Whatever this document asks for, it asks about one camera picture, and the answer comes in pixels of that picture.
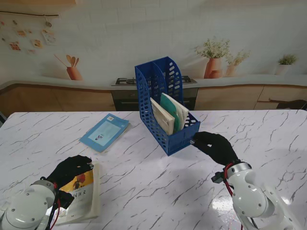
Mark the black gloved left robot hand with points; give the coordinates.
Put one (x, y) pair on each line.
(69, 170)

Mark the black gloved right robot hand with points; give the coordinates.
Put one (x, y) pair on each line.
(216, 146)

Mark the yellow and white book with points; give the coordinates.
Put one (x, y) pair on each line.
(81, 198)

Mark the light blue paperback book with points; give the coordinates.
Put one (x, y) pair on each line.
(105, 131)

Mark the teal illustrated paperback book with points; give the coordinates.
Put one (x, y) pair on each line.
(175, 110)

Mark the tan paperback book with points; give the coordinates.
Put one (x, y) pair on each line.
(161, 117)

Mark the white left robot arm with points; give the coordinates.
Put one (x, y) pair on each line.
(26, 206)

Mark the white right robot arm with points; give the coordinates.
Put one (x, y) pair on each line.
(256, 198)

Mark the blue plastic file holder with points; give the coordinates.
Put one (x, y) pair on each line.
(168, 141)

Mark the printed kitchen backdrop banner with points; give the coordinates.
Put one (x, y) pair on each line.
(153, 36)

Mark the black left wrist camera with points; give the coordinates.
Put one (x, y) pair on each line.
(66, 198)

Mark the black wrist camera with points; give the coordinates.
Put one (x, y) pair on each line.
(66, 198)
(218, 178)

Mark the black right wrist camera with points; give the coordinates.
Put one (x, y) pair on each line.
(218, 178)

